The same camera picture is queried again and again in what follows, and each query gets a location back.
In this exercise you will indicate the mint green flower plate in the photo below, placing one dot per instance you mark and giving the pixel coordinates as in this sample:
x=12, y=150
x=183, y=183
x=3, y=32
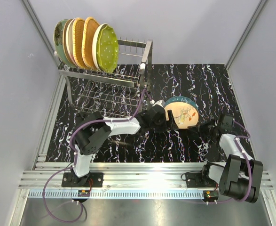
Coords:
x=58, y=40

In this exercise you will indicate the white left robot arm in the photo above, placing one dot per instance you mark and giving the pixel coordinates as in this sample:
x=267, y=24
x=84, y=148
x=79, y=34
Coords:
x=92, y=130

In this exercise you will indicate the black marble pattern mat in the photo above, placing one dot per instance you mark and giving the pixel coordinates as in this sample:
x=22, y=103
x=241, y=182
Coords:
x=208, y=85

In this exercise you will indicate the wooden plate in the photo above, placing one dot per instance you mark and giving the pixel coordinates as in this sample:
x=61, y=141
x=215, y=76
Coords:
x=77, y=39

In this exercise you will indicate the cream round plate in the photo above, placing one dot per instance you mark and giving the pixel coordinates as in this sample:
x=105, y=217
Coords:
x=94, y=44

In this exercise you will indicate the cream and pink plate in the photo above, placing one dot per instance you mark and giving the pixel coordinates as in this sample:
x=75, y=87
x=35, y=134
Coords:
x=69, y=41

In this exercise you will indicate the stainless steel dish rack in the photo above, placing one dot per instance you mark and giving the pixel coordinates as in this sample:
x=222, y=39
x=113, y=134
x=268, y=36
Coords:
x=113, y=94

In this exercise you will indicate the yellow green plate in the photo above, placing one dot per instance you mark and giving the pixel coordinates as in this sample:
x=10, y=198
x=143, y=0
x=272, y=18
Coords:
x=107, y=49

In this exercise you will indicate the peach bird plate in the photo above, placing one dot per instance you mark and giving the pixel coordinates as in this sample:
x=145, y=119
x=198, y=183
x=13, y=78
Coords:
x=184, y=114
x=69, y=61

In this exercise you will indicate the teal scalloped plate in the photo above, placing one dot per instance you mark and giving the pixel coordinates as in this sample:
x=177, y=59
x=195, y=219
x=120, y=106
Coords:
x=182, y=100

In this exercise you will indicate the aluminium mounting rail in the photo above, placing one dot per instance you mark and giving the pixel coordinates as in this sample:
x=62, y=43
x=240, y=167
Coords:
x=118, y=181

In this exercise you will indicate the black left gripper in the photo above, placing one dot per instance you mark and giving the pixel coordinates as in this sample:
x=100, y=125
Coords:
x=164, y=127

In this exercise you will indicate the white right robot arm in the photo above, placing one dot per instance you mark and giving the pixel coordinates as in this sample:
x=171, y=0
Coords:
x=240, y=177

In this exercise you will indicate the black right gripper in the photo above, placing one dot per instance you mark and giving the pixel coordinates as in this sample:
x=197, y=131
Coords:
x=200, y=127

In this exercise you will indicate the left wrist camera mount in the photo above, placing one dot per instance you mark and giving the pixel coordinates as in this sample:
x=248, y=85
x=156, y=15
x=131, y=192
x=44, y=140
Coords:
x=157, y=105

